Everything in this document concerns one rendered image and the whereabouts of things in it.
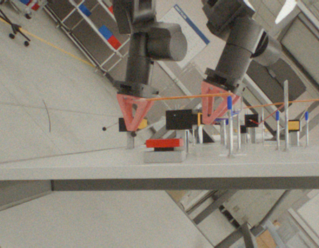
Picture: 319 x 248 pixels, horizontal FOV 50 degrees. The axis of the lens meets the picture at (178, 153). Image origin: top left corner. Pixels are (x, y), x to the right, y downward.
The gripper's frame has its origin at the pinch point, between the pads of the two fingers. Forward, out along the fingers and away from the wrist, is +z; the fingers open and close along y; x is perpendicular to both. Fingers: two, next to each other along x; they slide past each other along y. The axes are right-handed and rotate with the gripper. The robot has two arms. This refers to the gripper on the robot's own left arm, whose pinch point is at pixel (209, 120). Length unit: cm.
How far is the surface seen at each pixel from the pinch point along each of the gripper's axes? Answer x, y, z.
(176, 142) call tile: -1.8, -20.6, 3.0
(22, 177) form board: 14.8, -28.8, 15.5
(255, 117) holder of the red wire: -1, 60, -2
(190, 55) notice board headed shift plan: 280, 716, -57
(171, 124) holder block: 6.2, -2.2, 3.7
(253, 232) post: -18, 77, 43
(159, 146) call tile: 0.1, -21.1, 4.5
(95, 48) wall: 497, 664, 14
